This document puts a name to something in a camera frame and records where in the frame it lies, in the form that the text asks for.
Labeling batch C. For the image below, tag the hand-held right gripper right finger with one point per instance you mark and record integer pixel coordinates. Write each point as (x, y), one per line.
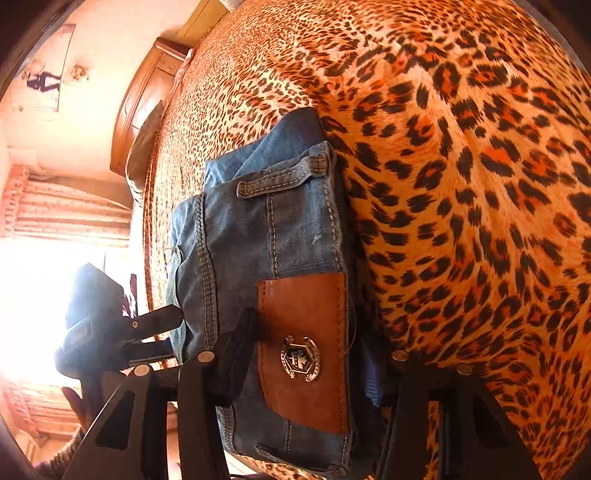
(374, 378)

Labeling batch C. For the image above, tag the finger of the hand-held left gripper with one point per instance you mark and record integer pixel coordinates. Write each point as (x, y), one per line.
(157, 318)
(152, 353)

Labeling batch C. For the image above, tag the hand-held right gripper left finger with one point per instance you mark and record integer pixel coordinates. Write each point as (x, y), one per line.
(240, 344)

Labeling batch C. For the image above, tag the blue denim pants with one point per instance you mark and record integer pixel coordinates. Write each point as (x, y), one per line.
(295, 221)

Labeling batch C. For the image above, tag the person's left forearm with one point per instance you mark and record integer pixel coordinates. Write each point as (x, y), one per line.
(60, 454)

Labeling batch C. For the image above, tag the person's left hand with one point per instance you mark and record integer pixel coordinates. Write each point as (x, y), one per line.
(76, 408)

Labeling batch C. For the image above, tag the orange patterned curtain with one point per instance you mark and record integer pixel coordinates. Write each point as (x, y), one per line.
(69, 207)

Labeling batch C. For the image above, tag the grey pillow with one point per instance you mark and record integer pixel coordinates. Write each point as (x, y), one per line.
(143, 152)

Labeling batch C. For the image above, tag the leopard print blanket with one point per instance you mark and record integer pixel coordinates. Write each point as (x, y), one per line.
(461, 184)

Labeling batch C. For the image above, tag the wooden headboard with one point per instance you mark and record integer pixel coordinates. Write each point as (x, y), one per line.
(138, 92)

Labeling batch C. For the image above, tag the small wall decoration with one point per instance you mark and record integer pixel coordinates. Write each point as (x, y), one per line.
(78, 74)

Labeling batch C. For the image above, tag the wall poster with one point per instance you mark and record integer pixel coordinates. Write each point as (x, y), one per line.
(46, 69)

